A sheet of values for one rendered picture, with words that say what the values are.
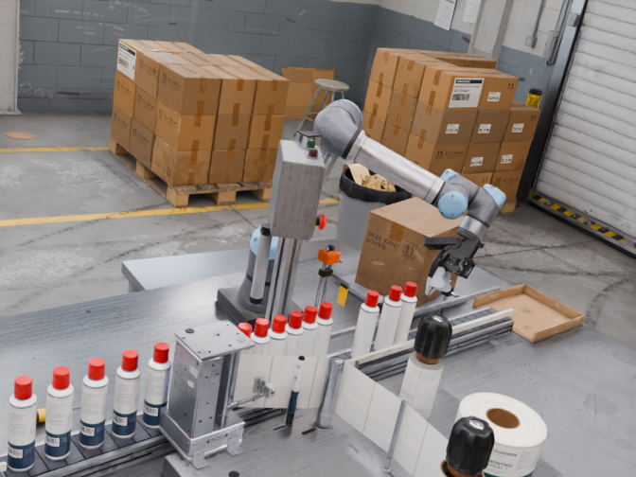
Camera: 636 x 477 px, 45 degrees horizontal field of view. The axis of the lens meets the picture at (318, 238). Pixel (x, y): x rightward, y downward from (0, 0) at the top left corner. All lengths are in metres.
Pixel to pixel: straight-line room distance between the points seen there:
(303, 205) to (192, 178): 3.60
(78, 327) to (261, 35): 6.00
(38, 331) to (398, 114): 4.07
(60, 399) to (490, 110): 4.71
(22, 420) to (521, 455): 1.04
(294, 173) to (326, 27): 6.66
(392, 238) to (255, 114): 3.03
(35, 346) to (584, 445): 1.48
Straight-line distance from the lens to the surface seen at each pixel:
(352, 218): 4.55
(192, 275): 2.60
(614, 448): 2.29
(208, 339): 1.65
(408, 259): 2.55
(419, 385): 1.89
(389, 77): 5.94
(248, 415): 1.93
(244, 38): 7.90
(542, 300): 2.97
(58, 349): 2.17
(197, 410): 1.66
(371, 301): 2.10
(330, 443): 1.86
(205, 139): 5.32
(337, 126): 2.13
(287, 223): 1.81
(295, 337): 1.93
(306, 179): 1.77
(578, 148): 6.67
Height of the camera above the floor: 1.99
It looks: 22 degrees down
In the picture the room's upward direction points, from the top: 11 degrees clockwise
